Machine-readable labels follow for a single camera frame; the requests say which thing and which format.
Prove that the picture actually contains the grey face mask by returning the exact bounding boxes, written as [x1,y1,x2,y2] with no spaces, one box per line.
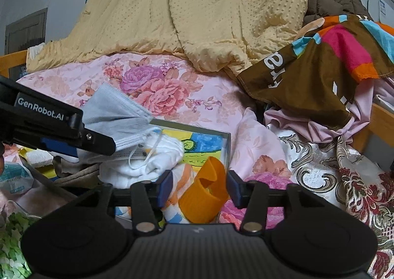
[81,83,161,165]

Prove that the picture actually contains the orange ribbed silicone sleeve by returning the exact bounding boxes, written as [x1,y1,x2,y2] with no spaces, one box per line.
[179,156,230,224]

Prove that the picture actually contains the grey door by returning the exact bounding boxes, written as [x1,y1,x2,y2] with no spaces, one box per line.
[4,8,49,56]

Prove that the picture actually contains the cartoon printed metal box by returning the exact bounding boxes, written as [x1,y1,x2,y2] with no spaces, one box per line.
[115,118,232,227]

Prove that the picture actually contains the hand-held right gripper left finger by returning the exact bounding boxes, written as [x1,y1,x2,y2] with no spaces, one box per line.
[89,170,174,235]

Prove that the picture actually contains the brown multicoloured printed cloth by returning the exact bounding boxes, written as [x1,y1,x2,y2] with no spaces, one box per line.
[236,14,394,131]

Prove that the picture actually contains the beige drawstring pouch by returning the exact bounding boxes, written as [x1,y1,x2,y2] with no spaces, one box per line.
[52,156,103,188]

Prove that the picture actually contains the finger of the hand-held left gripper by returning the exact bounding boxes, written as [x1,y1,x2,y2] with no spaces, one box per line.
[77,128,117,157]
[41,138,79,158]

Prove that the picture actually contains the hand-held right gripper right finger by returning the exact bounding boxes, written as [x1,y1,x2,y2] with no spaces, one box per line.
[226,171,308,234]

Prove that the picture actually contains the white wall appliance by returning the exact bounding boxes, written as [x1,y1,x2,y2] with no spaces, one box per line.
[367,0,394,25]

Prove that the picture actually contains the pink satin cloth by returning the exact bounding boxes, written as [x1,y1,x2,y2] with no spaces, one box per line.
[264,80,394,148]

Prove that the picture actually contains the yellow and white sponge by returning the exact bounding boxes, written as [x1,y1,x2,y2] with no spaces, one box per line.
[18,146,57,166]

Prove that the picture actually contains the white and blue packet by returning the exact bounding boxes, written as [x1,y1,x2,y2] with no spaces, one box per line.
[0,161,33,196]

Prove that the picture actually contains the cream and red ornate blanket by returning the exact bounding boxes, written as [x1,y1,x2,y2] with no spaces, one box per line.
[267,128,394,279]

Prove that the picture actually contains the white cloth gloves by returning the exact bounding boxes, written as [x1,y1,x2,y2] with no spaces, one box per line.
[98,134,186,190]

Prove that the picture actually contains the glass jar of green stars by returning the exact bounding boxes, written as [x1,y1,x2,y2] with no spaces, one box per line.
[0,201,41,279]

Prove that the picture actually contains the yellow dotted blanket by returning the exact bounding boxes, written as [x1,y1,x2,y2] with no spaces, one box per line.
[26,0,310,76]

